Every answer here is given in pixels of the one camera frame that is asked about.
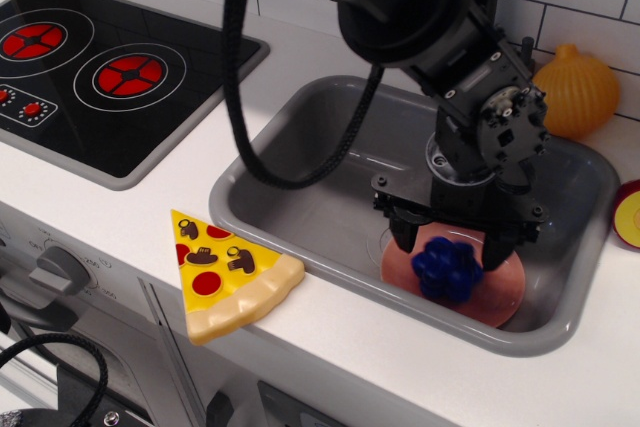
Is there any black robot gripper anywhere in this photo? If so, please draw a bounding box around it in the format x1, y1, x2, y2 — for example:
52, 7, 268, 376
371, 174, 548, 271

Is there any blue toy blueberries cluster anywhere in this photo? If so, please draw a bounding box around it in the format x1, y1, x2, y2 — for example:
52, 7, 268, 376
411, 237, 484, 303

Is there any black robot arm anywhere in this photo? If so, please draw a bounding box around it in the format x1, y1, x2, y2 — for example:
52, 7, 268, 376
336, 0, 549, 270

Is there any pink plastic plate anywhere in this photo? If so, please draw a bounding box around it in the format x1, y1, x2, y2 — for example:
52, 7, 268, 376
381, 222, 525, 327

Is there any purple yellow toy fruit half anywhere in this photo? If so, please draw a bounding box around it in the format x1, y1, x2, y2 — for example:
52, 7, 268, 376
612, 180, 640, 249

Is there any yellow toy onion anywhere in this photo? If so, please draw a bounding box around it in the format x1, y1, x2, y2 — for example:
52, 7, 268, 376
534, 44, 620, 140

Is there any dark grey toy faucet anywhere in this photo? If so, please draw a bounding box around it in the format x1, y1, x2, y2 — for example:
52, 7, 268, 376
479, 0, 537, 73

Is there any toy pizza slice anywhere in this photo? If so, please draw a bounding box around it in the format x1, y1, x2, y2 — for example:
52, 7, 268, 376
171, 210, 305, 346

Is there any grey toy oven front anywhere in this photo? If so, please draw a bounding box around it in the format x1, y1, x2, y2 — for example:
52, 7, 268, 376
1, 205, 337, 426

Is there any black toy stove top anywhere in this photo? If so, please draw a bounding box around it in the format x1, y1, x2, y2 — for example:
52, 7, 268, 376
0, 0, 271, 192

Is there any grey oven knob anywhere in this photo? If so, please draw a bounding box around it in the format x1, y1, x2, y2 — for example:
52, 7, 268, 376
29, 246, 91, 296

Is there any black braided cable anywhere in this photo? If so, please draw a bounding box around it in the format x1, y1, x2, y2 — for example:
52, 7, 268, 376
221, 0, 386, 192

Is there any black cable lower left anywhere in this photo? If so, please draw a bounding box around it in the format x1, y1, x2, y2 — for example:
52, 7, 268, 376
0, 332, 110, 427

